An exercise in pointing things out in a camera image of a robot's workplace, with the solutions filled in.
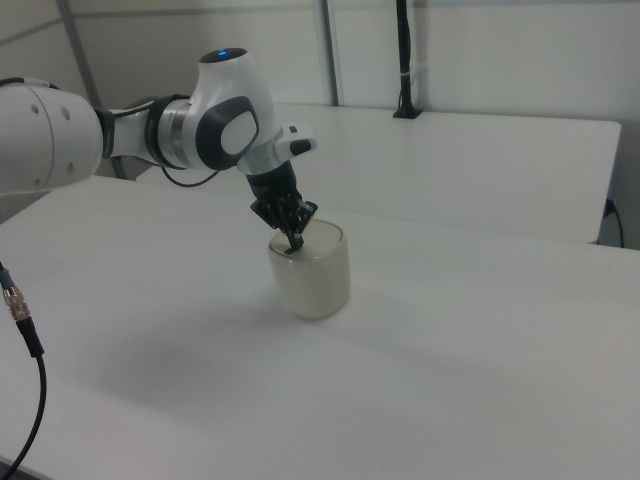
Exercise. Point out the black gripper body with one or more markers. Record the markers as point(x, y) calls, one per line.
point(272, 185)

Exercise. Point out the black pole with clamp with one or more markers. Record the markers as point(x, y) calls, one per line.
point(405, 55)

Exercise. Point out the grey metal frame post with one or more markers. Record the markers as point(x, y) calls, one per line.
point(82, 60)
point(334, 55)

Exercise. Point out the cream plastic trash bin body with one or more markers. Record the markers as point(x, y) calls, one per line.
point(315, 287)

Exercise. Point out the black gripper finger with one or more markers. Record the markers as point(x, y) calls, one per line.
point(287, 215)
point(306, 212)

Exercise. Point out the white table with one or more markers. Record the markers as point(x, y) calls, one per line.
point(450, 170)

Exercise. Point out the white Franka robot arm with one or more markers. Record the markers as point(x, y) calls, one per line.
point(210, 130)

